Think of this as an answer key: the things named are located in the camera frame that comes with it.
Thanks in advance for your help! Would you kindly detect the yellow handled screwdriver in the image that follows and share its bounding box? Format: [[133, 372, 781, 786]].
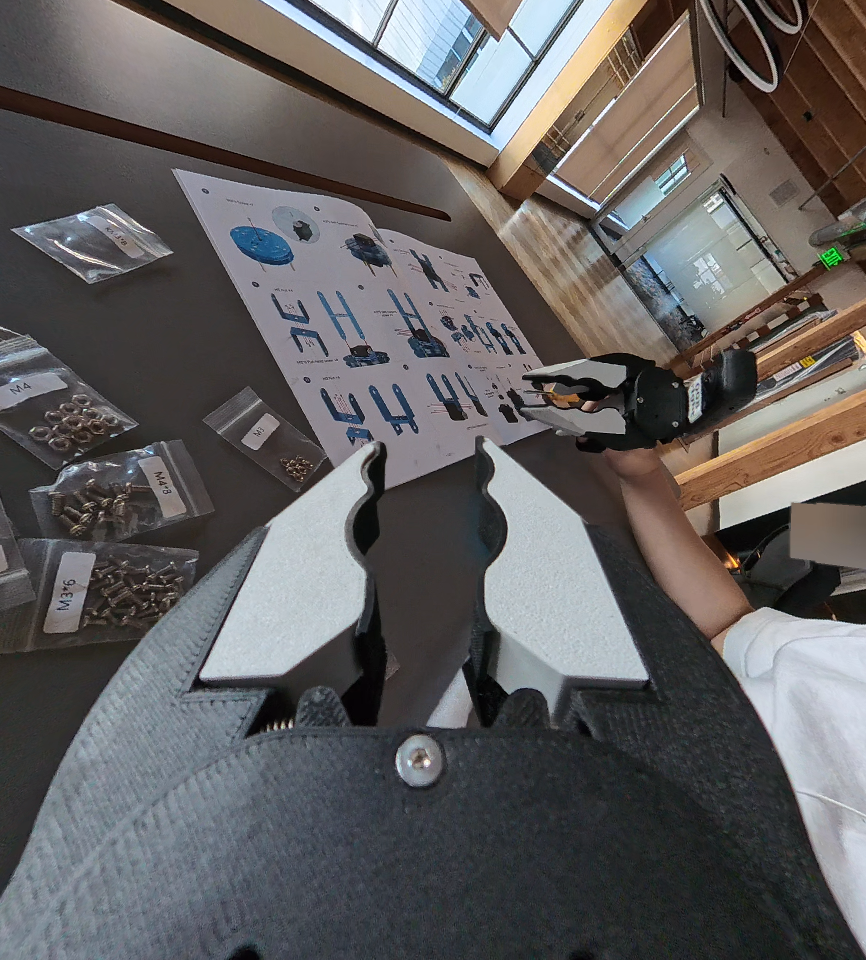
[[523, 381, 595, 412]]

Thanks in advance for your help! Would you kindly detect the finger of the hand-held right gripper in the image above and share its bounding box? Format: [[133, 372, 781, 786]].
[[515, 399, 630, 438], [521, 352, 649, 396]]

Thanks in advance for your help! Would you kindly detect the person's white shirt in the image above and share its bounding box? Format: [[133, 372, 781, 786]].
[[710, 606, 866, 960]]

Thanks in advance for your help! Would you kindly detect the assembly instruction booklet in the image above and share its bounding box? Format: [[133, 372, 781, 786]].
[[174, 168, 557, 489]]

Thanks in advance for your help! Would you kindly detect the person's right forearm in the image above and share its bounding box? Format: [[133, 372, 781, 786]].
[[607, 447, 754, 657]]

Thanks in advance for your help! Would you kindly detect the zip bag of thick screws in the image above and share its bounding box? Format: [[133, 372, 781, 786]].
[[29, 439, 215, 543]]

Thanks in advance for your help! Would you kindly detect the clear bag with small part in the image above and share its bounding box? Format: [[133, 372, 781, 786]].
[[11, 202, 176, 285]]

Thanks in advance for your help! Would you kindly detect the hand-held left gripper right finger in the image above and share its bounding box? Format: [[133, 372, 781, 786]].
[[465, 437, 650, 727]]

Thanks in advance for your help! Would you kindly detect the dark grey desk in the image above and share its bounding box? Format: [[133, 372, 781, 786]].
[[0, 0, 632, 950]]

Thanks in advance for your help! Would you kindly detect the glass partition wall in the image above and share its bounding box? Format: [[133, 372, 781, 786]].
[[590, 176, 803, 354]]

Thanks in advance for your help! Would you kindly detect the zip bag of short screws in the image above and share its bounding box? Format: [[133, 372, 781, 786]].
[[0, 537, 201, 655]]

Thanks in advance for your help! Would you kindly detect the wooden rail beam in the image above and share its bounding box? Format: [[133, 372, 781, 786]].
[[674, 390, 866, 513]]

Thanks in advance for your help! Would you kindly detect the zip bag of small nuts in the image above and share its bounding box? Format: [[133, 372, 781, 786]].
[[202, 387, 328, 493]]

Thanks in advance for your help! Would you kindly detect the white foam packing piece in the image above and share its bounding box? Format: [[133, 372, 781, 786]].
[[384, 651, 482, 729]]

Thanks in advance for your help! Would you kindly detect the zip bag of large nuts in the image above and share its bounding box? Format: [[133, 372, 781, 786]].
[[0, 335, 140, 471]]

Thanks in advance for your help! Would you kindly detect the large window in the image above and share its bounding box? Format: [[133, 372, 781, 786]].
[[260, 0, 585, 130]]

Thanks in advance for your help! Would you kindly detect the beige roller blind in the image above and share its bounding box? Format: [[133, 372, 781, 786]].
[[551, 13, 705, 205]]

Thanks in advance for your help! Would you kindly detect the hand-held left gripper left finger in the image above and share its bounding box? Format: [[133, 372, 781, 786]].
[[197, 441, 389, 727]]

